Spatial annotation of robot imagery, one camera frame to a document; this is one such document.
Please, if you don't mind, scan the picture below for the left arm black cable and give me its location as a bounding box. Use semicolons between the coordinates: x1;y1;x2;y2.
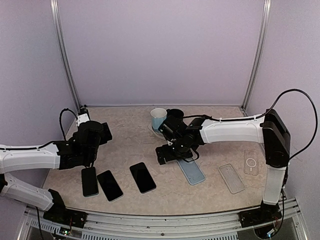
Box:
59;107;79;141

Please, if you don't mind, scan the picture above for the dark green mug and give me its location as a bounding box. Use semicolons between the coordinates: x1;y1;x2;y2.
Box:
166;108;184;119

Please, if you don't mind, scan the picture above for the clear magsafe phone case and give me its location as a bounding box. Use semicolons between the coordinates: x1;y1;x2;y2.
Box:
243;150;259;176

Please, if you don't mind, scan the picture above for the black phone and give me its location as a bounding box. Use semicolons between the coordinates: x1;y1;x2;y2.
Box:
81;167;99;197
97;170;124;202

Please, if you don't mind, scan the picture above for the aluminium front rail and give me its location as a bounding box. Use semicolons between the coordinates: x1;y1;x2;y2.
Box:
17;198;308;240

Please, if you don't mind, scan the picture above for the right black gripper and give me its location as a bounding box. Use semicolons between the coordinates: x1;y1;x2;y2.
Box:
155;138;193;165

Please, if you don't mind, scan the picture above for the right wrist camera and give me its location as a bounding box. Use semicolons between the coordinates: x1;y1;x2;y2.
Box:
158;115;187;142

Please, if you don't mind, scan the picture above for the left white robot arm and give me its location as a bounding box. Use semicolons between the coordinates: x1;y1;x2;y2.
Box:
0;120;113;223

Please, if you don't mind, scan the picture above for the aluminium corner post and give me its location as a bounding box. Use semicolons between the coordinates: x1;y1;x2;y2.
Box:
50;0;81;110
241;0;272;112

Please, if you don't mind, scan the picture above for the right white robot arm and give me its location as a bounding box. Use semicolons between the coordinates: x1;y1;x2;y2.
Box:
155;109;291;222

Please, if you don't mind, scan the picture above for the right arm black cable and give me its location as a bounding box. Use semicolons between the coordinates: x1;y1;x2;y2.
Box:
182;88;317;161

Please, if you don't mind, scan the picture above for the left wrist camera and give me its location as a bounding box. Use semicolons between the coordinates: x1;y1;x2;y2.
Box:
76;105;91;127

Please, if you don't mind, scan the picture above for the left aluminium corner post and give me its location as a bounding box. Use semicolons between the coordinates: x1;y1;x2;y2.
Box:
50;0;81;110

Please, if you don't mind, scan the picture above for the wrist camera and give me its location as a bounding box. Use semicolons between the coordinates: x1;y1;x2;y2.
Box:
76;105;91;127
158;115;187;142

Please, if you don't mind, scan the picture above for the light blue white mug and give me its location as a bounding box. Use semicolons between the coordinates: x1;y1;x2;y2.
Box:
150;108;167;132

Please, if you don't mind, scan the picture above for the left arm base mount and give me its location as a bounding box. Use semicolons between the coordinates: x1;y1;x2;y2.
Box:
43;209;87;229

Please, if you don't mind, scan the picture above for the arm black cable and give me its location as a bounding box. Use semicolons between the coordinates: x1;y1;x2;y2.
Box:
182;88;317;161
59;107;79;141

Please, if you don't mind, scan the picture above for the right aluminium corner post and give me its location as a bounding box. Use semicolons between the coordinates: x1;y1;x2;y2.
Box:
241;0;272;112

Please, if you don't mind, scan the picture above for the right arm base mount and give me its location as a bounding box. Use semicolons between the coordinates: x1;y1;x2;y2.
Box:
238;202;282;228

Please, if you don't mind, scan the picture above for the clear round plate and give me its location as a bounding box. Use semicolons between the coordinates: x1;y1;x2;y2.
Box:
148;124;166;141

